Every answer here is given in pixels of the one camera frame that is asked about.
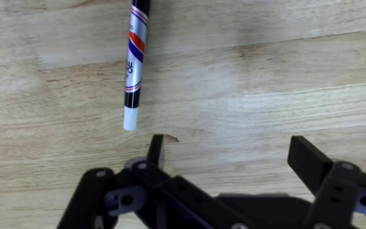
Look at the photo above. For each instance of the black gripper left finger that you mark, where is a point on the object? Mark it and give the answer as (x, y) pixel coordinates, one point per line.
(149, 199)

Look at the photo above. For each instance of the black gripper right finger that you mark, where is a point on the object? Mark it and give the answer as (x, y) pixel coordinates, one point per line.
(340, 191)

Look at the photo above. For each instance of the black silver marker pen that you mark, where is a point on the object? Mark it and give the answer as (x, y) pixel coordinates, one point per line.
(135, 64)

